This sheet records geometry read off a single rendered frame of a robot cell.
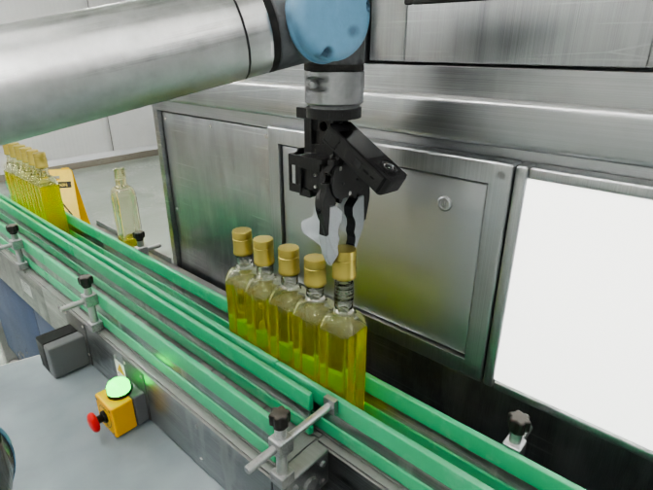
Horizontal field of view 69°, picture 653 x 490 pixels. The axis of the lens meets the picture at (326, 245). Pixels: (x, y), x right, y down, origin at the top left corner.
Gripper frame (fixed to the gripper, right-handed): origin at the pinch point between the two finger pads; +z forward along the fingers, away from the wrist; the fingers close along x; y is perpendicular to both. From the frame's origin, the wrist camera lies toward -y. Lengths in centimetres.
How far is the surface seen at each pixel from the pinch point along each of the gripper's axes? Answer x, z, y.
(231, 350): 6.1, 22.9, 20.3
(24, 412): 31, 44, 60
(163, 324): 6, 28, 44
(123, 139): -254, 92, 594
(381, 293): -12.7, 12.2, 1.8
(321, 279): 0.4, 5.4, 4.0
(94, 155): -212, 106, 593
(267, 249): 0.6, 3.8, 15.7
